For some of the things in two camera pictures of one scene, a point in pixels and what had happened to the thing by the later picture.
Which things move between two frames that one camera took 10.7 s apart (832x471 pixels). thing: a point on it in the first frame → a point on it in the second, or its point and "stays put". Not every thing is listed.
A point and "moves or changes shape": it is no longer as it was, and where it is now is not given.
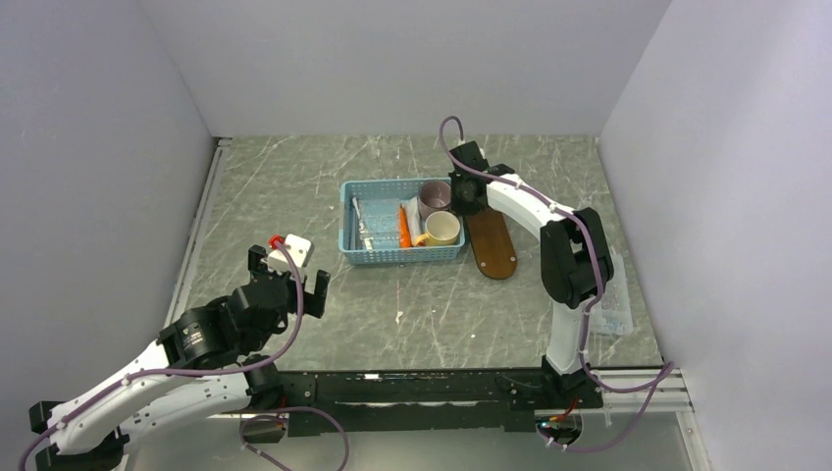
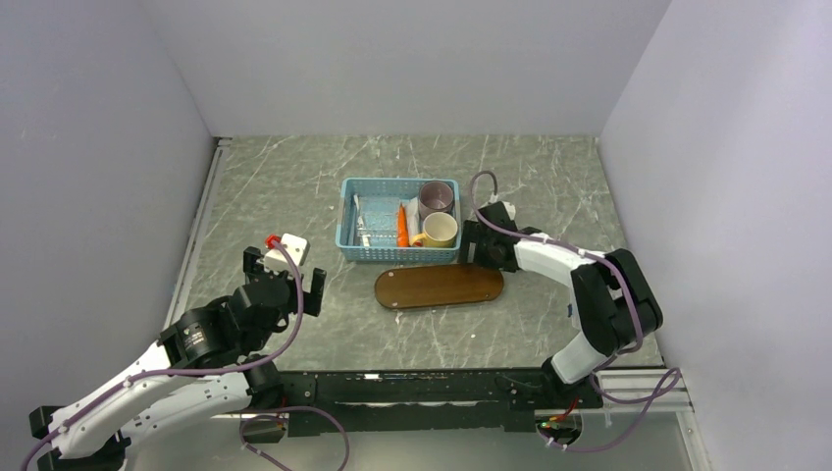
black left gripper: (315, 300) stays put
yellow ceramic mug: (442, 230) stays put
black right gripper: (458, 206) → (472, 234)
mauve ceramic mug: (434, 196) stays put
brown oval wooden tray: (493, 246) moves or changes shape
